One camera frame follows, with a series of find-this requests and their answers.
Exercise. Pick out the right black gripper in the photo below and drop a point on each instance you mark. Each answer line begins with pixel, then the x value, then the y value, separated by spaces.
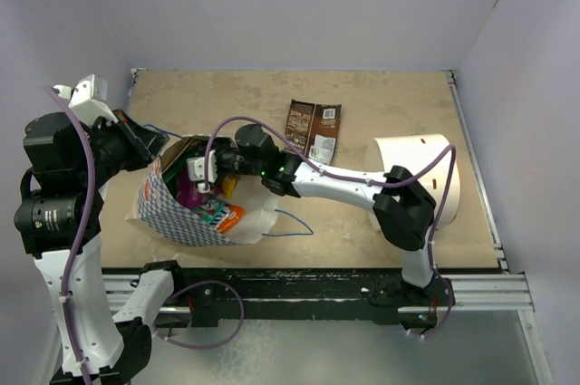
pixel 220 145

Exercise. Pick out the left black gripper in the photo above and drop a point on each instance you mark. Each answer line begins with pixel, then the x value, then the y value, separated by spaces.
pixel 148 142

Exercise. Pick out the blue checkered paper bag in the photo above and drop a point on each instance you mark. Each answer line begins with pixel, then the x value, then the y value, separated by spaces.
pixel 156 212

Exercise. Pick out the brown snack packet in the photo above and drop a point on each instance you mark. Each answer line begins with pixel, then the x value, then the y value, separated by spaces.
pixel 313 128

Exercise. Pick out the red Doritos bag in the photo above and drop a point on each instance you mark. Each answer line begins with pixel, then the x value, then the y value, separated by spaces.
pixel 189 147

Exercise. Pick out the green Real crisps bag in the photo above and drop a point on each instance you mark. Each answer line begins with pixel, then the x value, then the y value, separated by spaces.
pixel 177 165

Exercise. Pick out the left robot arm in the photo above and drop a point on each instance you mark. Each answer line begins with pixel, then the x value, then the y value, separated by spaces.
pixel 58 220

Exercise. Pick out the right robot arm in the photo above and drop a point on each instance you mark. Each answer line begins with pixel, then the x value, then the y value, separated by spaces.
pixel 407 205

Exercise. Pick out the yellow M&M's bag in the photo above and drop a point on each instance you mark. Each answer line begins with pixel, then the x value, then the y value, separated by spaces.
pixel 228 185

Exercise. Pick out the purple candy bag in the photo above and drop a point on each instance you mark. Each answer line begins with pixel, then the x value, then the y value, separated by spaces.
pixel 187 194

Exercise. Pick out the orange Fox's candy bag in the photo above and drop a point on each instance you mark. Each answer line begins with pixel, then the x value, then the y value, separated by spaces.
pixel 233 217

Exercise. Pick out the teal Fox's candy bag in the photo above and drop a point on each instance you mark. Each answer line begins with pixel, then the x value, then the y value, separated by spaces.
pixel 212 211

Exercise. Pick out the white cylindrical container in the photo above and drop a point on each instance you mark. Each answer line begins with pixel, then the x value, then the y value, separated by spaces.
pixel 415 153

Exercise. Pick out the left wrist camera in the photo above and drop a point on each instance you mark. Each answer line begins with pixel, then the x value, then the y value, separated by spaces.
pixel 87 100

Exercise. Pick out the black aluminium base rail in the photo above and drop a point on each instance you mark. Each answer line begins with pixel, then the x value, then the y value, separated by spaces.
pixel 375 295

